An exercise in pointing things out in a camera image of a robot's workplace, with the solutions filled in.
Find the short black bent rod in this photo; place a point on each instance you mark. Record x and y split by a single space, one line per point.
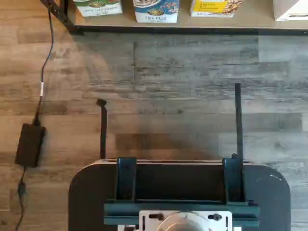
103 130

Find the plain white box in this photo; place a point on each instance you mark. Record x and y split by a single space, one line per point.
288 9

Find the black rounded base platform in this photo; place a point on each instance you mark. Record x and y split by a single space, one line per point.
264 192

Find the dark teal metal bracket frame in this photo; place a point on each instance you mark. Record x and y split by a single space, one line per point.
125 178

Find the green white oatmeal box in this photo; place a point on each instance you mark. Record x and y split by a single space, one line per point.
99 9

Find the yellow white granola box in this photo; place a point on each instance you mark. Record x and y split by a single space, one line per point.
211 10

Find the white slotted mounting plate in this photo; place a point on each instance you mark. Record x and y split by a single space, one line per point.
146 219

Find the long black straight rod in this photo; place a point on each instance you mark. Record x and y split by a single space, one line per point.
238 120

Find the black power adapter brick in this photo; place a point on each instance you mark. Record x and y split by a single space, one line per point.
30 144

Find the black metal shelf frame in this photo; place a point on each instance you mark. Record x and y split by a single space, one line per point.
168 30

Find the blue white Flax Plus box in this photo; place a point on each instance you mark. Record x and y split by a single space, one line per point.
156 14

